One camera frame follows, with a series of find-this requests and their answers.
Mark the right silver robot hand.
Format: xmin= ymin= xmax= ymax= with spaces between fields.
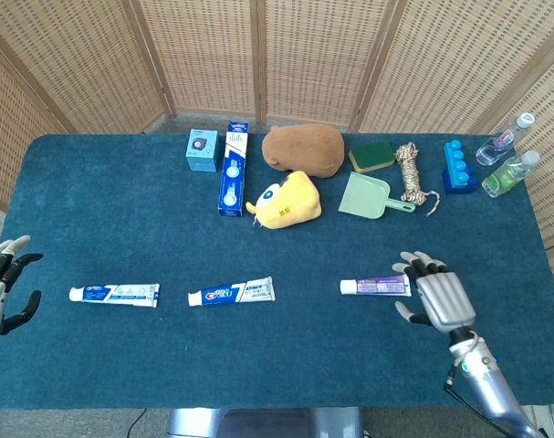
xmin=392 ymin=250 xmax=477 ymax=341

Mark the purple toothpaste tube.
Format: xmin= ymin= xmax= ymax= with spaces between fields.
xmin=340 ymin=274 xmax=413 ymax=297

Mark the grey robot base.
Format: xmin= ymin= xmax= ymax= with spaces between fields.
xmin=166 ymin=406 xmax=365 ymax=438

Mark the white light-blue toothpaste tube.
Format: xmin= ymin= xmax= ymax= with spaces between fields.
xmin=68 ymin=283 xmax=162 ymax=308

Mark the green plastic dustpan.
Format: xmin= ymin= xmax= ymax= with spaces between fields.
xmin=338 ymin=172 xmax=416 ymax=221

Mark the blue Crest toothpaste tube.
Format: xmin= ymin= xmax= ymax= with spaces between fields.
xmin=187 ymin=276 xmax=277 ymax=308

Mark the tall blue toothbrush box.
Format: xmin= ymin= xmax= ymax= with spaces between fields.
xmin=217 ymin=120 xmax=250 ymax=218

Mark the blue toy building block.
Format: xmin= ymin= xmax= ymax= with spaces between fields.
xmin=442 ymin=140 xmax=478 ymax=195

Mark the green liquid bottle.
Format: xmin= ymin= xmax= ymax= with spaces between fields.
xmin=481 ymin=150 xmax=541 ymax=198

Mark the green yellow sponge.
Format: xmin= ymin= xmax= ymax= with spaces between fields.
xmin=348 ymin=140 xmax=396 ymax=174

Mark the clear water bottle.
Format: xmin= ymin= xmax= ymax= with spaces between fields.
xmin=475 ymin=112 xmax=537 ymax=167

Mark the yellow plush toy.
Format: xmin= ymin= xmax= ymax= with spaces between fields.
xmin=245 ymin=170 xmax=323 ymax=230

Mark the brown plush toy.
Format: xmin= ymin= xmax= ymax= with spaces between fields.
xmin=261 ymin=122 xmax=346 ymax=178

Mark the small light-blue carton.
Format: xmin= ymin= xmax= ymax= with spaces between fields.
xmin=185 ymin=128 xmax=220 ymax=173

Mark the woven bamboo folding screen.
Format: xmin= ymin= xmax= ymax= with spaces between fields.
xmin=0 ymin=0 xmax=554 ymax=320

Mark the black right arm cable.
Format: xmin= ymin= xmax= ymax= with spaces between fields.
xmin=443 ymin=364 xmax=528 ymax=438

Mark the beige rope bundle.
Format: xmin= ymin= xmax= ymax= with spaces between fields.
xmin=394 ymin=141 xmax=441 ymax=217

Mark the black floor cable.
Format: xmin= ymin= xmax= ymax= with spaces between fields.
xmin=128 ymin=408 xmax=148 ymax=438

